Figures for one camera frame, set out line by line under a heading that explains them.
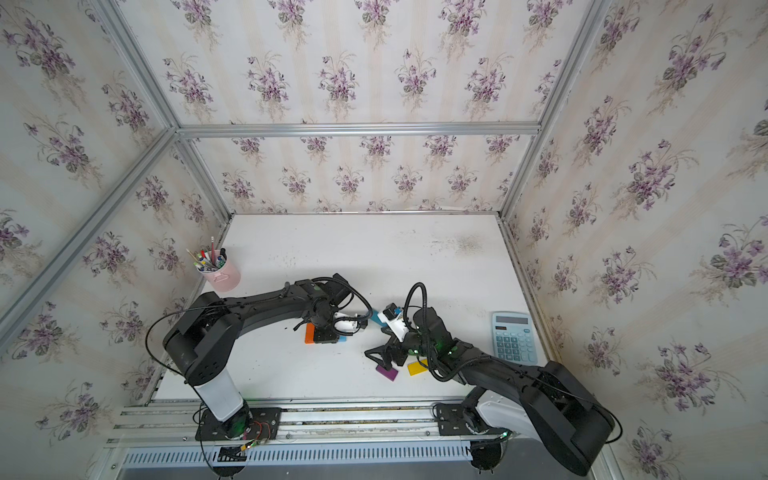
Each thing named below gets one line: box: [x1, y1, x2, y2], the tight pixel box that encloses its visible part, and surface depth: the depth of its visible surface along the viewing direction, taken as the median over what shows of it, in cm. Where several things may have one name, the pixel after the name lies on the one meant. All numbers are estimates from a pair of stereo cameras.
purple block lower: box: [376, 365, 399, 382], surface depth 82 cm
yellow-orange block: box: [407, 359, 429, 376], surface depth 83 cm
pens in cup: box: [185, 236, 227, 271], surface depth 94 cm
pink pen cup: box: [197, 258, 241, 292], surface depth 95 cm
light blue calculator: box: [491, 311, 538, 366], surface depth 88 cm
